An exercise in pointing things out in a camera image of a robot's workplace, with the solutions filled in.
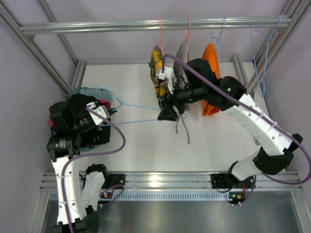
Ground black trousers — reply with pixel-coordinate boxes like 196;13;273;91
67;94;111;148

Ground blue hanger with black trousers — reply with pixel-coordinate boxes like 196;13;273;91
97;85;188;128

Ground light blue wire hanger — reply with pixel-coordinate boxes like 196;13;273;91
250;13;284;98

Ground pink trousers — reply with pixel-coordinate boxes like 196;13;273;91
49;94;116;148

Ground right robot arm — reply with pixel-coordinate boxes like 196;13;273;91
155;58;303;183

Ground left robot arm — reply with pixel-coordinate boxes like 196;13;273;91
47;101;110;233

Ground camouflage trousers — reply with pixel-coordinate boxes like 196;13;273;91
148;45;169;110

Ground pink hanger with grey trousers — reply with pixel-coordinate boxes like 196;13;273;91
186;17;191;62

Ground orange trousers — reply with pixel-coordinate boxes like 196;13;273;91
202;43;220;116

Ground blue hanger with orange trousers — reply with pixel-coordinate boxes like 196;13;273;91
210;16;227;64

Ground teal plastic bin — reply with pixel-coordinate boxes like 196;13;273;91
67;87;113;152

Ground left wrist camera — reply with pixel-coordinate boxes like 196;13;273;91
86;102;110;126

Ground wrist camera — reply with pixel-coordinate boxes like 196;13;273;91
86;102;110;126
155;67;175;94

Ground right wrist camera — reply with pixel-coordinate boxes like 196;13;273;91
155;67;175;94

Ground grey trousers with drawstrings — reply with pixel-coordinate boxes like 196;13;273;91
173;40;190;144

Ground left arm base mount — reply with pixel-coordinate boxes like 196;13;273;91
97;172;126;204

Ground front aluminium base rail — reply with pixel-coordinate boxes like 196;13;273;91
39;171;302;191

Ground slotted grey cable duct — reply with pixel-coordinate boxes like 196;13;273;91
48;189;234;201

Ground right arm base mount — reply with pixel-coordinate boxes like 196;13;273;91
210;172;257;207

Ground aluminium hanging rail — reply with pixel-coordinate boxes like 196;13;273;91
19;15;292;35

